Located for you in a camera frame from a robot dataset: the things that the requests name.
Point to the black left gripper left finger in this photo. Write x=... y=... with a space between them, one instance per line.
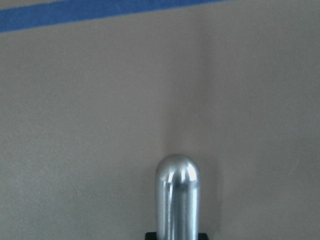
x=150 y=236

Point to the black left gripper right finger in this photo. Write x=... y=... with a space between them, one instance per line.
x=203 y=236

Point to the stainless steel muddler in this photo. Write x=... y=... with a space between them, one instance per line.
x=177 y=195

